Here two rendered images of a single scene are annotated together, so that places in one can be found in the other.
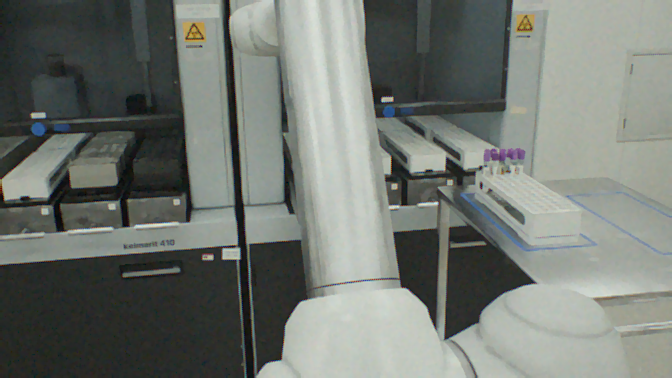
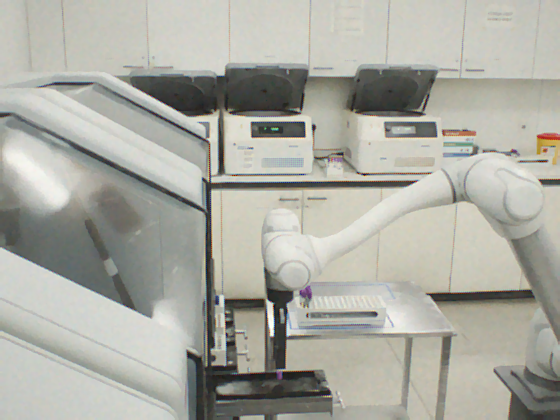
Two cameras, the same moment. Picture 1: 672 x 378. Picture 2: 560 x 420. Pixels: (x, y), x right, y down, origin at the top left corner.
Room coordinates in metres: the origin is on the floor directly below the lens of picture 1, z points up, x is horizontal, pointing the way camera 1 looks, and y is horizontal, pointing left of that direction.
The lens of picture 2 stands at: (1.28, 1.57, 1.73)
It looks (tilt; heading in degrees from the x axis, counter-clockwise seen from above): 15 degrees down; 274
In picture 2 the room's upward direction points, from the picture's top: 1 degrees clockwise
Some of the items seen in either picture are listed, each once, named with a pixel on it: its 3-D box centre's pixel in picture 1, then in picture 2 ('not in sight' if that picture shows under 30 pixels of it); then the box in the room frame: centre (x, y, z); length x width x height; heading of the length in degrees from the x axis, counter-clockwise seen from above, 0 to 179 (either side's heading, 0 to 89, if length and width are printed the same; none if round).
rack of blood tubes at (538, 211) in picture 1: (522, 202); (339, 310); (1.22, -0.39, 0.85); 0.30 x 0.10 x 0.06; 8
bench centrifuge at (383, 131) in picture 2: not in sight; (391, 115); (0.85, -2.72, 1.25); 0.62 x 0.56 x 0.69; 100
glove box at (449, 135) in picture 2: not in sight; (457, 133); (0.35, -2.96, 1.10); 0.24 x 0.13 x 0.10; 9
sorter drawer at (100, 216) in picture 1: (112, 176); not in sight; (1.72, 0.65, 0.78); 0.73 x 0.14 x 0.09; 10
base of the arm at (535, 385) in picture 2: not in sight; (547, 373); (0.57, -0.24, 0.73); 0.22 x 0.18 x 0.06; 100
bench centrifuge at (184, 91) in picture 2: not in sight; (176, 119); (2.26, -2.46, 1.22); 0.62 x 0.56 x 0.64; 98
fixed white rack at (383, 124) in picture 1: (384, 130); not in sight; (2.04, -0.17, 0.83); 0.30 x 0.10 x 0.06; 10
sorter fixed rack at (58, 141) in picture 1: (68, 147); not in sight; (1.87, 0.83, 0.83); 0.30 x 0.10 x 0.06; 10
